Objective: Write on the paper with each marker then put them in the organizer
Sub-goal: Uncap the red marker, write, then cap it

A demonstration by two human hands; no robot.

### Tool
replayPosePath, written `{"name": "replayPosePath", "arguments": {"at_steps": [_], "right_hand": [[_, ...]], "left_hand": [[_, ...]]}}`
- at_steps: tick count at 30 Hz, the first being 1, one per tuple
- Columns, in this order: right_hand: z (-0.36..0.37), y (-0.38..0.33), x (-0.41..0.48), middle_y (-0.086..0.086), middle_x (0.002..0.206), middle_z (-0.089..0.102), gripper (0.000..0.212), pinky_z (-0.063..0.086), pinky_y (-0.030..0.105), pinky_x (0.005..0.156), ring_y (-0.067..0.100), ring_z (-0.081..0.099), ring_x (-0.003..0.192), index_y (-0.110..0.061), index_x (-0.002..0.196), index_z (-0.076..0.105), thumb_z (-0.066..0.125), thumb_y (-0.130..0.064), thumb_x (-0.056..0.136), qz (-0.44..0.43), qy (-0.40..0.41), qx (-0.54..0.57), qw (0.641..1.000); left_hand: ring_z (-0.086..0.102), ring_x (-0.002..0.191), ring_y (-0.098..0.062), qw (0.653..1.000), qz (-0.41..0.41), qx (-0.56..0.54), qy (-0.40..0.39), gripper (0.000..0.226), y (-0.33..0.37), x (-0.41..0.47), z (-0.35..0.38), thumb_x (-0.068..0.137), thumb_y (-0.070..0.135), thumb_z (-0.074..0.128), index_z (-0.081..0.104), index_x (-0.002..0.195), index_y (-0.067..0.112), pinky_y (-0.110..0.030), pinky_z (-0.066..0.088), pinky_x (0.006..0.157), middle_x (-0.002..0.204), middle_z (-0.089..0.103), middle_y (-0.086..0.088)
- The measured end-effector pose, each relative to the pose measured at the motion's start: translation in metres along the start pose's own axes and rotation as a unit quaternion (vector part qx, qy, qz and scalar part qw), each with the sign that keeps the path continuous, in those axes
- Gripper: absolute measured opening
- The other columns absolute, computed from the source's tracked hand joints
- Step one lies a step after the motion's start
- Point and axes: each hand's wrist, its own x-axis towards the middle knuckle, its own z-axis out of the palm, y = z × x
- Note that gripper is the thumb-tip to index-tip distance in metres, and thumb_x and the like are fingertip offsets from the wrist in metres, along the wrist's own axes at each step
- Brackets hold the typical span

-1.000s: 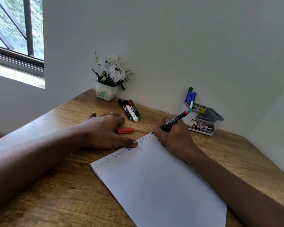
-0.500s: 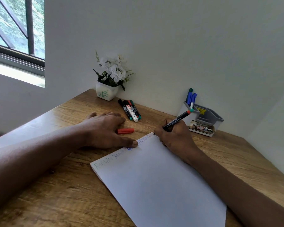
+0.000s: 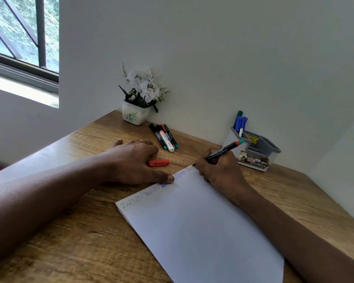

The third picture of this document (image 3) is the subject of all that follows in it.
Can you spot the thin red-capped marker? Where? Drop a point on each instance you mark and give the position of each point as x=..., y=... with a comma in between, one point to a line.
x=227, y=148

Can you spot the white paper sheet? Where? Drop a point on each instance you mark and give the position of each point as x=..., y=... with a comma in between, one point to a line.
x=194, y=232

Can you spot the thick blue marker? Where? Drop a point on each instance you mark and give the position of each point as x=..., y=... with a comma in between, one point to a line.
x=243, y=123

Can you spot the barred window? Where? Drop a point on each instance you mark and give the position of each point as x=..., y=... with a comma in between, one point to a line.
x=17, y=26

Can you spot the gray desk organizer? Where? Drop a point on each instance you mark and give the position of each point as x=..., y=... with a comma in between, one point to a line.
x=233, y=141

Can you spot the person's left hand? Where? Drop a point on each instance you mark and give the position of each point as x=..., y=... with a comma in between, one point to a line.
x=132, y=162

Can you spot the red pen cap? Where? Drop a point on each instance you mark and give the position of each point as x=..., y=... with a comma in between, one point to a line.
x=160, y=163

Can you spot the pile of colored markers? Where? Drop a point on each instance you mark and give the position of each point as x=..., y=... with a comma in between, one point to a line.
x=166, y=141

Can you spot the person's right hand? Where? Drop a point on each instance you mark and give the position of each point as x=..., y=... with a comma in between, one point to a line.
x=224, y=176

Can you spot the thin green-capped marker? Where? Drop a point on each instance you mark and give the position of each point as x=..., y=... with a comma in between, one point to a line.
x=171, y=138
x=239, y=114

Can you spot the person's left forearm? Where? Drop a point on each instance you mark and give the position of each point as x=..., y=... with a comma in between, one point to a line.
x=47, y=197

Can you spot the potted white artificial flowers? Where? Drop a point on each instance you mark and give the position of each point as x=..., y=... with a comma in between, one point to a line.
x=134, y=116

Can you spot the person's right forearm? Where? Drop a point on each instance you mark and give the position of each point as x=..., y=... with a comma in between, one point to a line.
x=306, y=247

